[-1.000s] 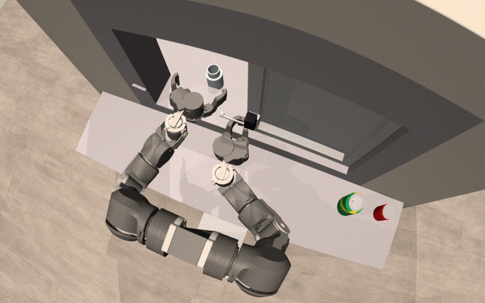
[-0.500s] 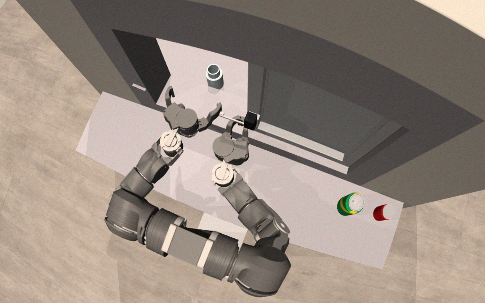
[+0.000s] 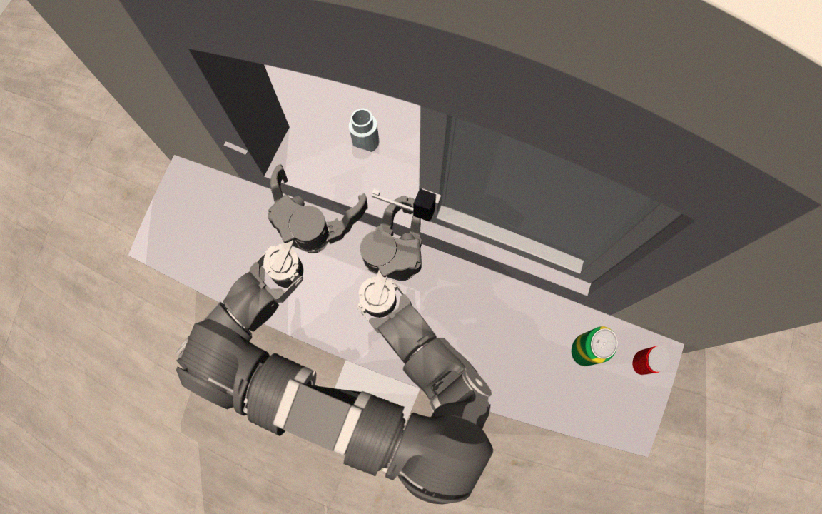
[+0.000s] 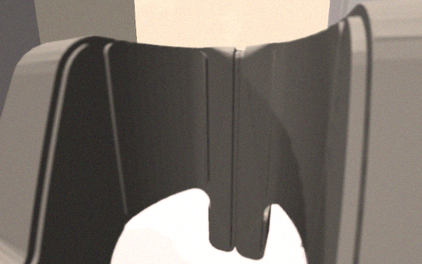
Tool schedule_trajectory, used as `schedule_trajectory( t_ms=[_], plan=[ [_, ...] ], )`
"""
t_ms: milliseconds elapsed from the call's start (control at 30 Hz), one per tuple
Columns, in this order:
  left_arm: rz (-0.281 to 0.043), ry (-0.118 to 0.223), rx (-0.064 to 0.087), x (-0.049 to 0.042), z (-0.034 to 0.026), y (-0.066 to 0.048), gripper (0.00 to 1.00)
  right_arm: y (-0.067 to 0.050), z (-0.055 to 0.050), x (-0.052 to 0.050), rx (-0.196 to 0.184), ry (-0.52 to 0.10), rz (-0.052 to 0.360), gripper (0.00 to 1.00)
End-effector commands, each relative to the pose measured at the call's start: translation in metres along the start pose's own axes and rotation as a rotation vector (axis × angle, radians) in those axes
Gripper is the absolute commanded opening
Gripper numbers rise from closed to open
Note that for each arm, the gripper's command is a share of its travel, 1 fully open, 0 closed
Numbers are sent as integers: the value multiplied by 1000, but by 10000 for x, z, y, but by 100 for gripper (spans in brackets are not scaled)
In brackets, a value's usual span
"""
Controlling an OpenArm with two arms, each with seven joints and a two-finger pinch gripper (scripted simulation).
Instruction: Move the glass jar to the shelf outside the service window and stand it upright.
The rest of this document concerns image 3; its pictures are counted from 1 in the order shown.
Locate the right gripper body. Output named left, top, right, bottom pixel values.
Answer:
left=360, top=231, right=422, bottom=306

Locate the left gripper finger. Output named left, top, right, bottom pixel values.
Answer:
left=270, top=164, right=288, bottom=202
left=327, top=193, right=368, bottom=244

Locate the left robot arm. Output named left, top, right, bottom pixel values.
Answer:
left=176, top=244, right=316, bottom=436

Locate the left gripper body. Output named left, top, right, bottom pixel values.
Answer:
left=268, top=195, right=330, bottom=273

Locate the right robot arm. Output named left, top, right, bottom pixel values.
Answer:
left=334, top=277, right=493, bottom=505

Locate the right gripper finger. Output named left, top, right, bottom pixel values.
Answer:
left=375, top=196, right=408, bottom=236
left=407, top=197, right=422, bottom=248

